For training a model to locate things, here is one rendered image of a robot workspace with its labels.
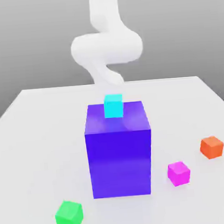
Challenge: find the small orange cube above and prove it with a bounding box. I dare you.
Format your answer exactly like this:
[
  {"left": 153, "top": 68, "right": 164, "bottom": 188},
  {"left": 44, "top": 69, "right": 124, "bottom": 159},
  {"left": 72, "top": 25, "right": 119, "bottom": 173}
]
[{"left": 198, "top": 135, "right": 224, "bottom": 161}]

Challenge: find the small green cube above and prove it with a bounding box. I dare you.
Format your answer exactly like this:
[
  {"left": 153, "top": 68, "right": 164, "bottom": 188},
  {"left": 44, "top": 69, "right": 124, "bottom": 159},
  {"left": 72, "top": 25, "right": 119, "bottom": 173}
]
[{"left": 53, "top": 199, "right": 84, "bottom": 224}]

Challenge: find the small magenta cube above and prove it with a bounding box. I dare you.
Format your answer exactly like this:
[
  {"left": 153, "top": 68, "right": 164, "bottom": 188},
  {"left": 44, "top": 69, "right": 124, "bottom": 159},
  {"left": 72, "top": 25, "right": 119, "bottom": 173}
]
[{"left": 166, "top": 160, "right": 192, "bottom": 188}]

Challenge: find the small cyan cube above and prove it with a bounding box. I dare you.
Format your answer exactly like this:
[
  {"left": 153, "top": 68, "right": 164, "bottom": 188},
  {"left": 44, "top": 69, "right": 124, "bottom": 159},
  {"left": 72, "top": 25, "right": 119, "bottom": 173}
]
[{"left": 103, "top": 93, "right": 125, "bottom": 119}]

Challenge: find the large purple box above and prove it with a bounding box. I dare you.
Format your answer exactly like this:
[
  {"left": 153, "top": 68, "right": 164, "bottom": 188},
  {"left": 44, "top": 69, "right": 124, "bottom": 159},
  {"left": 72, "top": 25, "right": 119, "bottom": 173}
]
[{"left": 82, "top": 100, "right": 156, "bottom": 200}]

